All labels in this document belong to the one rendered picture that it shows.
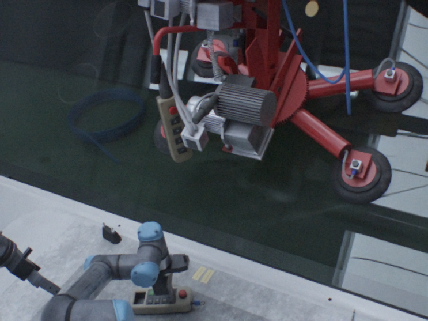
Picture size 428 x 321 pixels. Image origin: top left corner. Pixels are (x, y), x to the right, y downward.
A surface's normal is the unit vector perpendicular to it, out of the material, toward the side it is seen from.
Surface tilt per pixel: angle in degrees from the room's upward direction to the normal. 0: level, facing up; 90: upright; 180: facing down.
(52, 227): 6
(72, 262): 0
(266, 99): 90
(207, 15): 73
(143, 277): 90
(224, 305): 0
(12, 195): 42
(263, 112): 90
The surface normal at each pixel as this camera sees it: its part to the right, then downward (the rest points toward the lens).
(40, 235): -0.27, -0.80
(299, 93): -0.37, -0.44
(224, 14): 0.84, 0.22
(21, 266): 0.61, 0.29
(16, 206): -0.58, -0.22
